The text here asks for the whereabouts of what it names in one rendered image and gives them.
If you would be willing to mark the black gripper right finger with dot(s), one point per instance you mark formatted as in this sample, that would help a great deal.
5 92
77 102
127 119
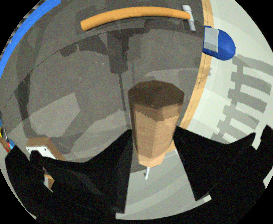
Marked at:
206 161

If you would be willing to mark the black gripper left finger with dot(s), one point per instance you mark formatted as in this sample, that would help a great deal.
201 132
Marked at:
105 175

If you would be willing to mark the blue flat strip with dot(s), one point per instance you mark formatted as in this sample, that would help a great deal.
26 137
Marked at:
30 21

